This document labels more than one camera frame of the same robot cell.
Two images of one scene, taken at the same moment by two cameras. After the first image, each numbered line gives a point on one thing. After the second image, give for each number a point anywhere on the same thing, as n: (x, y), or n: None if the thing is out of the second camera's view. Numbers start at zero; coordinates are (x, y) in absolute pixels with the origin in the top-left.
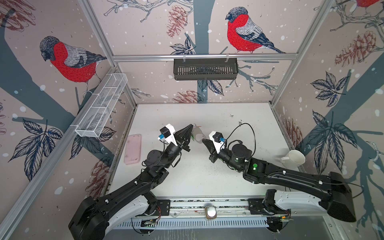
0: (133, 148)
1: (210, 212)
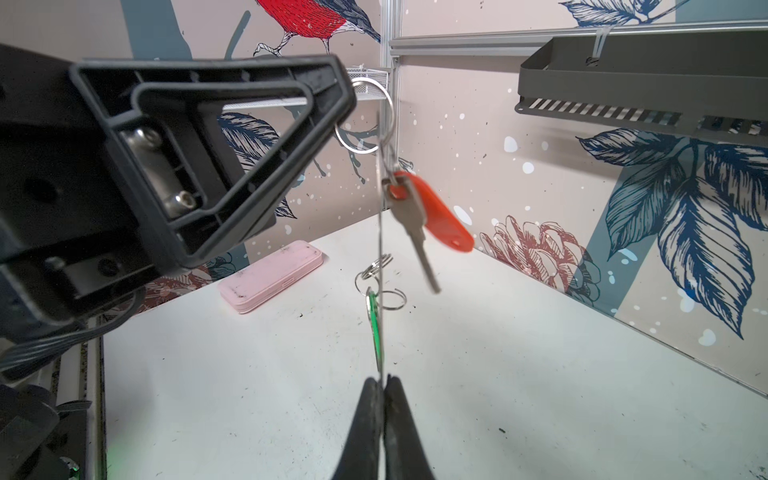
0: (264, 277)
1: None
